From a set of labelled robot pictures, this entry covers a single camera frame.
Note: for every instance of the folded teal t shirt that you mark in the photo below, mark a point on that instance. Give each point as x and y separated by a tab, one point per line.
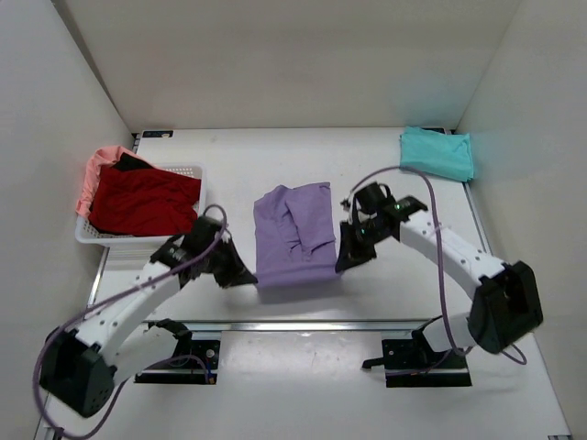
444	155

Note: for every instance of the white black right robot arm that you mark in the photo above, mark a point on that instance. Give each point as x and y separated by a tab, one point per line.
485	302

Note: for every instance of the purple t shirt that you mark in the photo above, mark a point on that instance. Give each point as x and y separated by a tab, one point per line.
294	233

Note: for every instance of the white plastic laundry basket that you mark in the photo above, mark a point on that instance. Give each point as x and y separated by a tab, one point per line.
88	234

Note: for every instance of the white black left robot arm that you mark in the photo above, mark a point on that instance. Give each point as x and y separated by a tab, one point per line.
84	362

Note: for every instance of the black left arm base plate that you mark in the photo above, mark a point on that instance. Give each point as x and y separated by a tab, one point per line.
195	365

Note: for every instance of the black garment in basket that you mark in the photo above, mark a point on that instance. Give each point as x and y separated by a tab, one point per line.
129	162

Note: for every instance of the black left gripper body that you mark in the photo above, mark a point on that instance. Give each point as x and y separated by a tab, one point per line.
221	253

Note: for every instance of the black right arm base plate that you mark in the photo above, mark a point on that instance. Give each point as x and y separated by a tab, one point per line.
408	361

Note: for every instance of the red t shirt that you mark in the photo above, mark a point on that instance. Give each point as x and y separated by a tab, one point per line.
145	203

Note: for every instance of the pink t shirt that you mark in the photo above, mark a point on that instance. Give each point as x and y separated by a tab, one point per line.
104	157

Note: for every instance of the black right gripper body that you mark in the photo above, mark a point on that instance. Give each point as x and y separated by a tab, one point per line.
362	236

